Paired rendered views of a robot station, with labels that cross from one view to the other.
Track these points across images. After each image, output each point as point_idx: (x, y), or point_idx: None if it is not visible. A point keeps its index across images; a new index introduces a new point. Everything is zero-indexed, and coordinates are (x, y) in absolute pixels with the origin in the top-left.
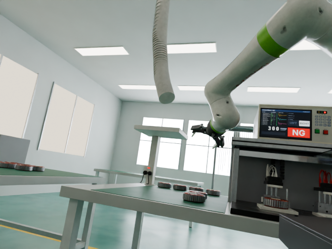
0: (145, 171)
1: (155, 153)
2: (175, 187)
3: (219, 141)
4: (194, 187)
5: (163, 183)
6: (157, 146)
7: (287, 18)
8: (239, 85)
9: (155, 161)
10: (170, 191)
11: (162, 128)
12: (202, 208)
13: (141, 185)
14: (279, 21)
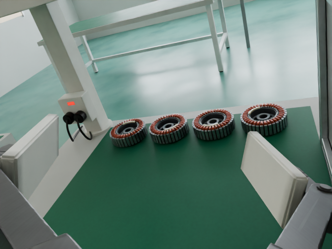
0: (66, 116)
1: (69, 57)
2: (155, 140)
3: (322, 240)
4: (206, 130)
5: (122, 139)
6: (62, 34)
7: None
8: None
9: (82, 73)
10: (136, 209)
11: (3, 5)
12: None
13: (71, 160)
14: None
